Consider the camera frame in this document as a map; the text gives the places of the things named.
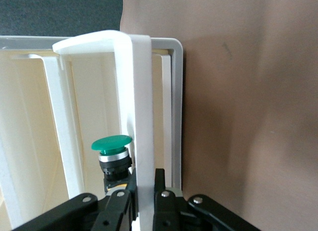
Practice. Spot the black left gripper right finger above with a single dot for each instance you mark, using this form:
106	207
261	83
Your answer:
171	211

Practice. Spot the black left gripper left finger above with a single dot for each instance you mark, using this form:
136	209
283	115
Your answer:
111	211

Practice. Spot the green push button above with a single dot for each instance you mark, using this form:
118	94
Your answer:
110	142

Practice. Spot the brown table cover mat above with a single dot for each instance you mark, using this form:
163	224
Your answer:
248	116

